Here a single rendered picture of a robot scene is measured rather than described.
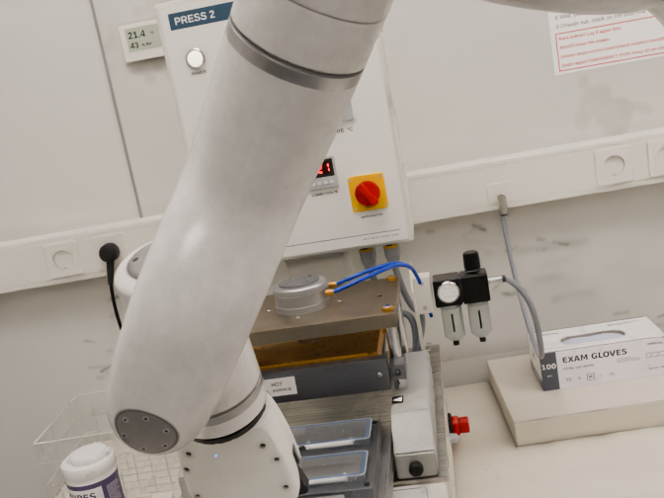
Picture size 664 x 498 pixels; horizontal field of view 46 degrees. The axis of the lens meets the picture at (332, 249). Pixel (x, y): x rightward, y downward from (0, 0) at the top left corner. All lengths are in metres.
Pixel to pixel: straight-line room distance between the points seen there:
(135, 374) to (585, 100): 1.25
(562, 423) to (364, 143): 0.59
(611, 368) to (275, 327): 0.70
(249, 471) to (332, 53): 0.40
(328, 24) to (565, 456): 1.05
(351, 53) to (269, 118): 0.06
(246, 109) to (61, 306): 1.31
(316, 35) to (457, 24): 1.14
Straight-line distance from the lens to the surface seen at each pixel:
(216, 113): 0.51
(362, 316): 1.04
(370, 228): 1.23
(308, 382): 1.06
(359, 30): 0.47
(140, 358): 0.54
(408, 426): 1.00
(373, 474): 0.89
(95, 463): 1.37
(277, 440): 0.70
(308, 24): 0.46
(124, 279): 0.61
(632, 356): 1.53
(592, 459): 1.38
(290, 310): 1.10
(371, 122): 1.20
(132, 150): 1.65
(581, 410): 1.44
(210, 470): 0.73
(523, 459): 1.40
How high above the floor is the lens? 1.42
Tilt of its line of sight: 12 degrees down
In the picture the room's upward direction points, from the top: 10 degrees counter-clockwise
